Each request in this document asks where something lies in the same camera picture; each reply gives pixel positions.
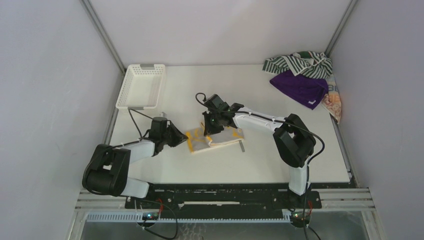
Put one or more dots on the aluminium corner post right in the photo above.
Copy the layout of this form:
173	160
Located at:
341	26

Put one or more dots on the aluminium corner post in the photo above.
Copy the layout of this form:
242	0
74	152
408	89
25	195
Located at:
341	26
101	30

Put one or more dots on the purple towel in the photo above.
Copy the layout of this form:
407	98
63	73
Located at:
308	92

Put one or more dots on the green white striped towel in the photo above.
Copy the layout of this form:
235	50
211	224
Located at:
310	64

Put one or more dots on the yellow grey patterned towel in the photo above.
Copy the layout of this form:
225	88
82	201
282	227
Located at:
197	142

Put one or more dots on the controller board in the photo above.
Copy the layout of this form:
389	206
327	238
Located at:
150	217
300	221

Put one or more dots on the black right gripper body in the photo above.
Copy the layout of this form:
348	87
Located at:
211	125

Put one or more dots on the aluminium corner post left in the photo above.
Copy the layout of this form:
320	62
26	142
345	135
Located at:
101	30

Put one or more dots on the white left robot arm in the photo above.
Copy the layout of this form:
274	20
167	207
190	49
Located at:
107	173

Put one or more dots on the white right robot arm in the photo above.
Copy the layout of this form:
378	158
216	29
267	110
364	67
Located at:
294	142

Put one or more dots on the right controller board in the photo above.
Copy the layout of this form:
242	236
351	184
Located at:
300	221

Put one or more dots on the left controller board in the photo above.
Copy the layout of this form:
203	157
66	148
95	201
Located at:
150	217

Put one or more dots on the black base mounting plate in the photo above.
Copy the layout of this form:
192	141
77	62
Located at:
239	201

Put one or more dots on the white slotted cable duct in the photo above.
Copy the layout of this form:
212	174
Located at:
132	217

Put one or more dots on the white plastic basket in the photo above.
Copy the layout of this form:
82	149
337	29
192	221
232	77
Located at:
143	87

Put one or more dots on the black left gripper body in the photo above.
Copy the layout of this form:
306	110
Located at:
171	138

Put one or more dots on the cream bear print towel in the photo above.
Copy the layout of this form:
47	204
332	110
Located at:
332	101

